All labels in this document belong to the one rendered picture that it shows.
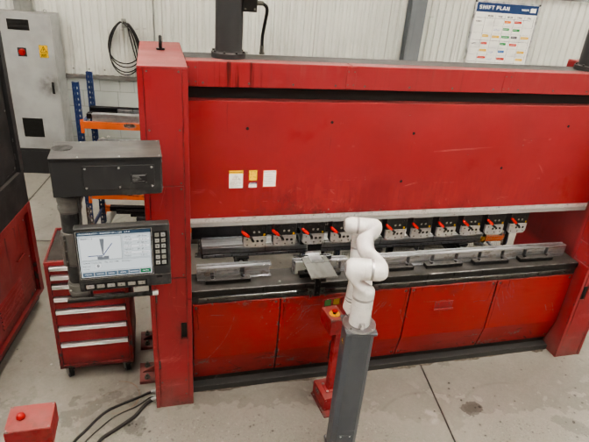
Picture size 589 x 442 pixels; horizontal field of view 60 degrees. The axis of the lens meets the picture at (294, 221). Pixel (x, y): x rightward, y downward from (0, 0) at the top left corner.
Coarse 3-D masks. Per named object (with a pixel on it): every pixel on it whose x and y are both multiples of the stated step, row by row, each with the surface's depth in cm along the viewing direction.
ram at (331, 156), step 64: (192, 128) 295; (256, 128) 304; (320, 128) 314; (384, 128) 324; (448, 128) 335; (512, 128) 347; (576, 128) 360; (192, 192) 312; (256, 192) 323; (320, 192) 334; (384, 192) 345; (448, 192) 358; (512, 192) 372; (576, 192) 386
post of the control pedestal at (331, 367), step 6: (336, 336) 345; (336, 342) 347; (330, 348) 354; (336, 348) 350; (330, 354) 355; (336, 354) 352; (330, 360) 356; (336, 360) 355; (330, 366) 357; (336, 366) 358; (330, 372) 358; (330, 378) 361; (330, 384) 364
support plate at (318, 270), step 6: (306, 258) 355; (324, 258) 357; (306, 264) 348; (312, 264) 348; (318, 264) 349; (324, 264) 349; (330, 264) 350; (312, 270) 341; (318, 270) 342; (324, 270) 342; (330, 270) 343; (312, 276) 334; (318, 276) 335; (324, 276) 336; (330, 276) 336; (336, 276) 337
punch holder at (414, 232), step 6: (408, 222) 369; (414, 222) 362; (420, 222) 364; (426, 222) 365; (408, 228) 370; (414, 228) 365; (420, 228) 366; (426, 228) 367; (408, 234) 370; (414, 234) 367; (420, 234) 368; (426, 234) 369
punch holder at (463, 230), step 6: (462, 216) 374; (468, 216) 372; (474, 216) 373; (480, 216) 374; (462, 222) 374; (468, 222) 374; (474, 222) 376; (480, 222) 377; (456, 228) 383; (462, 228) 375; (468, 228) 376; (474, 228) 378; (462, 234) 377; (468, 234) 379; (474, 234) 380
